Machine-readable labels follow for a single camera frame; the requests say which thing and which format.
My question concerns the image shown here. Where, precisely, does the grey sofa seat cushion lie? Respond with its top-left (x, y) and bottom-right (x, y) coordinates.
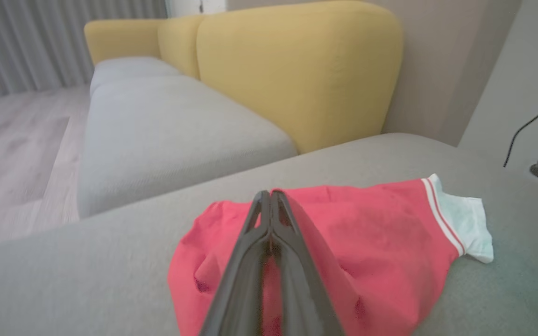
top-left (77, 75), bottom-right (298, 219)
top-left (89, 56), bottom-right (184, 97)

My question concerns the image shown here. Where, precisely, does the red white sports jersey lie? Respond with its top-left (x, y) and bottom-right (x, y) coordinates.
top-left (167, 174), bottom-right (495, 336)

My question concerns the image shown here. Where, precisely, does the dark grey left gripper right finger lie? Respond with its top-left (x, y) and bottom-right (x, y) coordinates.
top-left (269, 189), bottom-right (344, 336)

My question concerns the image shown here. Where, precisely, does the grey pleated curtain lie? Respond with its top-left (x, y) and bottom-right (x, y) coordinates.
top-left (0, 0), bottom-right (168, 101)

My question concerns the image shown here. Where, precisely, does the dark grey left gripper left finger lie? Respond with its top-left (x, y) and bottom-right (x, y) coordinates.
top-left (199, 190), bottom-right (272, 336)

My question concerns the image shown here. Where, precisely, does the white door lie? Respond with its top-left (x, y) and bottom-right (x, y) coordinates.
top-left (165, 0), bottom-right (228, 18)

